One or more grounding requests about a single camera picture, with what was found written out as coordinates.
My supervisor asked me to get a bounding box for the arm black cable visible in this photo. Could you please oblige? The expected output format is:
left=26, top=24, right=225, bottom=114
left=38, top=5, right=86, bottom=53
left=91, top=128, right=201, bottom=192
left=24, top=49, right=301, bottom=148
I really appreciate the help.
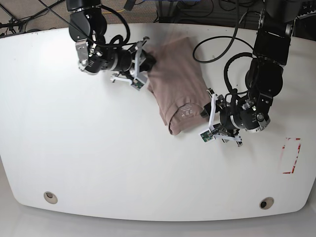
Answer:
left=101, top=6, right=131, bottom=50
left=192, top=0, right=255, bottom=94

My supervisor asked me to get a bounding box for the mauve brown T-shirt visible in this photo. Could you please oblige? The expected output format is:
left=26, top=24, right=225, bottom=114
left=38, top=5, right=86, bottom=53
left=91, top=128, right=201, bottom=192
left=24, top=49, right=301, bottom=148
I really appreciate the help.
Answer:
left=148, top=38, right=211, bottom=136

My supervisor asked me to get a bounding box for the left table cable grommet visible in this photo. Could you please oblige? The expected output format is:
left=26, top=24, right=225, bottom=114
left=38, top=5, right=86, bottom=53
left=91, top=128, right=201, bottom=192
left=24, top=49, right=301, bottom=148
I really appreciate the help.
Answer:
left=43, top=192, right=58, bottom=204

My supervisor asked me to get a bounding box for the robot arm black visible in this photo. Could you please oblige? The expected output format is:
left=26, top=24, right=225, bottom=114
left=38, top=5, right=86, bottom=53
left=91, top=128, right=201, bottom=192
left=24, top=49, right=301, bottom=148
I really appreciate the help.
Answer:
left=200, top=0, right=302, bottom=146
left=66, top=0, right=156, bottom=90

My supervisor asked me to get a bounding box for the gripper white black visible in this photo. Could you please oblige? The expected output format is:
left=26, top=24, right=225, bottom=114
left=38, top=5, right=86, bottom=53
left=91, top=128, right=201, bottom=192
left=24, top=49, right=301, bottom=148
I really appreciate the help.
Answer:
left=110, top=37, right=157, bottom=90
left=199, top=88, right=242, bottom=147

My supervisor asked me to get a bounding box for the yellow floor cable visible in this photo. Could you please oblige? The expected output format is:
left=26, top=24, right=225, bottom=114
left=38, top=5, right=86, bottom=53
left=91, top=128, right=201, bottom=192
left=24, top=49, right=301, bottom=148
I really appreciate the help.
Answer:
left=103, top=7, right=127, bottom=15

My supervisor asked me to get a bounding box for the red tape rectangle marker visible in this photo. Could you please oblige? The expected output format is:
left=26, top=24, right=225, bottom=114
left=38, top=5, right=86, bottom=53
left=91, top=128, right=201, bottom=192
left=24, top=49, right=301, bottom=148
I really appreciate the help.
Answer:
left=280, top=138, right=302, bottom=174

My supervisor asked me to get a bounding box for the right table cable grommet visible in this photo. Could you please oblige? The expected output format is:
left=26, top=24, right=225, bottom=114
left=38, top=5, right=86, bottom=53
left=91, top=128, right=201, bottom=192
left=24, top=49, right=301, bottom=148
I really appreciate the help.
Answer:
left=259, top=197, right=274, bottom=210

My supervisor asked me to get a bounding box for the black tripod stand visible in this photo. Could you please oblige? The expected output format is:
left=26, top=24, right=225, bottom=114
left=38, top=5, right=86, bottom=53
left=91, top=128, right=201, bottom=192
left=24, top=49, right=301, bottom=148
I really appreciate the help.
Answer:
left=0, top=4, right=67, bottom=38

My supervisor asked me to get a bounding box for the table cable grommet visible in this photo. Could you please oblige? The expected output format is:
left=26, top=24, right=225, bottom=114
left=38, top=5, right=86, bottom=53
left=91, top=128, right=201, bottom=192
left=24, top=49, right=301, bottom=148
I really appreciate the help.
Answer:
left=43, top=192, right=58, bottom=204
left=259, top=197, right=274, bottom=210

